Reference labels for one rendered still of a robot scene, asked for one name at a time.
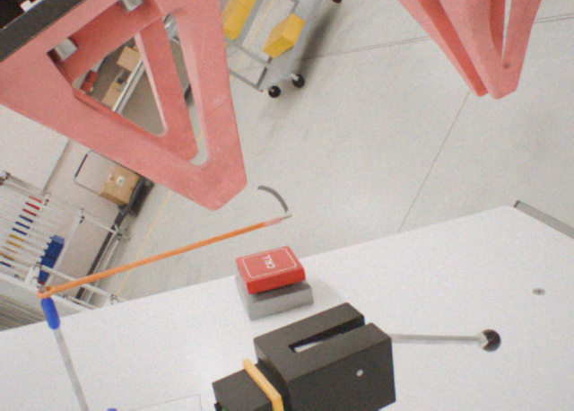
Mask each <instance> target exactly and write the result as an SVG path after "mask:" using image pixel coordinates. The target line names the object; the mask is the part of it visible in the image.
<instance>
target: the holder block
mask: <svg viewBox="0 0 574 411"><path fill-rule="evenodd" d="M338 333H341V334H342V335H340V336H337V337H333V338H331V339H328V340H326V341H324V342H321V343H319V344H316V345H314V346H313V347H311V348H309V349H306V350H304V351H301V352H298V353H296V354H295V353H294V348H295V347H298V346H302V345H304V344H307V343H309V342H312V341H315V340H318V339H320V338H323V337H330V336H332V335H335V334H338ZM253 341H254V346H255V351H256V357H257V362H258V363H259V362H262V363H263V365H264V366H265V367H266V369H267V370H268V371H269V372H270V373H271V375H273V376H274V378H275V379H276V380H277V382H278V383H279V384H280V386H281V387H282V388H283V390H284V391H285V395H286V399H287V405H288V410H289V411H379V410H380V409H382V408H384V407H387V406H389V405H391V404H393V403H395V402H396V383H395V373H394V362H393V351H392V341H391V337H389V336H388V335H387V334H386V333H385V332H383V331H382V330H381V329H380V328H378V327H377V326H376V325H375V324H373V323H372V322H371V323H369V324H367V325H365V317H364V315H362V314H361V312H360V311H359V310H357V309H356V308H355V307H354V306H352V305H351V304H350V303H349V302H343V303H341V304H338V305H336V306H334V308H332V309H329V310H325V311H321V312H319V313H317V314H315V315H312V316H309V317H307V318H305V319H301V320H298V321H295V322H292V323H291V324H288V325H286V326H283V327H281V328H278V329H274V330H271V331H269V332H266V333H264V334H262V335H260V336H257V337H254V338H253ZM359 368H360V369H361V370H362V374H361V375H358V374H357V373H356V370H357V369H359Z"/></svg>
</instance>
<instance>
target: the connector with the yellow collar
mask: <svg viewBox="0 0 574 411"><path fill-rule="evenodd" d="M254 365H255V366H256V368H257V369H258V370H259V371H260V373H261V374H262V375H263V376H264V377H265V379H266V380H267V381H268V382H269V383H270V385H272V386H273V387H274V388H275V390H276V391H277V392H278V393H279V394H280V395H281V397H282V402H283V411H289V410H288V405H287V399H286V395H285V391H284V390H283V388H282V387H281V386H280V384H279V383H278V382H277V380H276V379H275V378H274V376H273V375H271V373H270V372H269V371H268V370H267V369H266V367H265V366H264V365H263V363H262V362H259V363H256V364H254ZM212 386H213V394H214V397H215V401H216V402H215V403H213V406H214V409H215V411H220V410H223V409H225V411H274V406H273V401H272V400H271V399H270V398H268V396H267V395H266V394H265V393H264V391H263V390H261V388H260V387H259V386H258V385H257V383H256V382H255V381H254V379H253V378H252V377H251V376H250V374H249V373H248V372H247V370H246V369H243V370H240V371H238V372H234V373H233V374H231V375H229V376H226V377H224V378H222V379H220V380H215V381H213V382H212Z"/></svg>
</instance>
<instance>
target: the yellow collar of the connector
mask: <svg viewBox="0 0 574 411"><path fill-rule="evenodd" d="M241 363H243V368H244V369H246V370H247V372H248V373H249V374H250V376H251V377H252V378H253V379H254V381H255V382H256V383H257V385H258V386H259V387H260V388H261V390H263V391H264V393H265V394H266V395H267V396H268V398H270V399H271V400H272V401H273V406H274V411H283V402H282V397H281V395H280V394H279V393H278V392H277V391H276V390H275V388H274V387H273V386H272V385H270V383H269V382H268V381H267V380H266V379H265V377H264V376H263V375H262V374H261V373H260V371H259V370H258V369H257V368H256V366H255V365H254V364H253V363H252V362H251V361H250V360H249V359H247V360H244V361H242V362H241Z"/></svg>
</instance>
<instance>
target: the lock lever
mask: <svg viewBox="0 0 574 411"><path fill-rule="evenodd" d="M386 334H387V335H388V336H389V337H391V341H392V343H393V344H434V345H462V344H464V345H478V346H479V347H481V348H484V347H485V346H486V345H487V344H488V341H487V339H486V337H485V336H484V335H483V334H482V333H477V334H476V335H474V336H460V337H458V336H436V335H416V334H403V335H401V334H388V333H386ZM340 335H342V334H341V333H338V334H335V335H332V336H330V337H323V338H320V339H318V340H315V341H312V342H309V343H307V344H304V345H302V346H298V347H295V348H294V353H295V354H296V353H298V352H301V351H304V350H306V349H309V348H311V347H313V346H314V345H316V344H319V343H321V342H324V341H326V340H328V339H331V338H333V337H337V336H340ZM356 373H357V374H358V375H361V374H362V370H361V369H360V368H359V369H357V370H356Z"/></svg>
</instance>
